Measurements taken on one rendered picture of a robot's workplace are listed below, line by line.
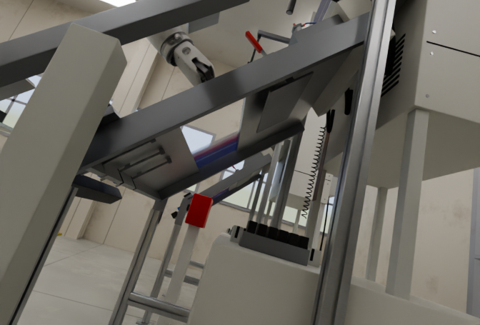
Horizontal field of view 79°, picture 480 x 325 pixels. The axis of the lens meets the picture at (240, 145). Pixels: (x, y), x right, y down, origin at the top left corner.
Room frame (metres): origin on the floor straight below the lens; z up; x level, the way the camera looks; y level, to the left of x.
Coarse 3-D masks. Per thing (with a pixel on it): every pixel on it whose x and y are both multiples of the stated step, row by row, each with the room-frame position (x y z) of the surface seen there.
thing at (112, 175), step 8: (96, 168) 0.61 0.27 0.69; (104, 168) 0.66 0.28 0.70; (112, 168) 0.72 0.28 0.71; (104, 176) 0.66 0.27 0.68; (112, 176) 0.69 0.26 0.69; (120, 176) 0.76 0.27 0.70; (128, 176) 0.84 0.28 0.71; (120, 184) 0.77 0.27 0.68; (128, 184) 0.80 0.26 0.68; (136, 184) 0.91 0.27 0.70; (144, 184) 1.03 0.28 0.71; (144, 192) 0.97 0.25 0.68; (152, 192) 1.11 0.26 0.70; (160, 200) 1.22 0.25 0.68
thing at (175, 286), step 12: (192, 204) 1.55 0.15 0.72; (204, 204) 1.55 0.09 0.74; (192, 216) 1.55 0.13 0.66; (204, 216) 1.55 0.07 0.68; (192, 228) 1.59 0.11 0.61; (192, 240) 1.59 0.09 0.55; (180, 252) 1.59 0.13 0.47; (192, 252) 1.64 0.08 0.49; (180, 264) 1.59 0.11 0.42; (180, 276) 1.59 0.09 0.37; (168, 288) 1.59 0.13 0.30; (180, 288) 1.59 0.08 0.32; (168, 300) 1.59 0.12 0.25; (156, 324) 1.59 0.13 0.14; (168, 324) 1.59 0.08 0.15
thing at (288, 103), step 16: (320, 64) 0.67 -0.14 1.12; (336, 64) 0.72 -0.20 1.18; (288, 80) 0.61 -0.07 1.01; (304, 80) 0.63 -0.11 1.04; (320, 80) 0.79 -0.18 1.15; (256, 96) 0.70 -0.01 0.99; (272, 96) 0.64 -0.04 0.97; (288, 96) 0.69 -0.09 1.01; (304, 96) 0.88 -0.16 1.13; (256, 112) 0.82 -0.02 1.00; (272, 112) 0.76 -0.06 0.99; (288, 112) 0.83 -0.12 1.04; (304, 112) 1.08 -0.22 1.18; (240, 128) 0.91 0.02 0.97; (256, 128) 0.99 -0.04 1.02; (272, 128) 1.09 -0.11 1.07; (288, 128) 1.22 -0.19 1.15; (240, 144) 1.11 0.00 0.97
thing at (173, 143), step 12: (168, 132) 0.67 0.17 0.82; (180, 132) 0.71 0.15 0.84; (156, 144) 0.72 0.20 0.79; (168, 144) 0.75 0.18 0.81; (180, 144) 0.80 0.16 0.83; (132, 156) 0.73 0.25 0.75; (144, 156) 0.77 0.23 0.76; (156, 156) 0.81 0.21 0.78; (168, 156) 0.85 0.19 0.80; (180, 156) 0.91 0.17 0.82; (192, 156) 0.97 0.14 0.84; (120, 168) 0.77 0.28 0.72; (132, 168) 0.81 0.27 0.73; (144, 168) 0.86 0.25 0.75; (168, 168) 0.97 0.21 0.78; (180, 168) 1.04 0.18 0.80; (192, 168) 1.12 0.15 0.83; (144, 180) 0.98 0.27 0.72; (156, 180) 1.05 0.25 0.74; (168, 180) 1.13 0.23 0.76; (180, 180) 1.23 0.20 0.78
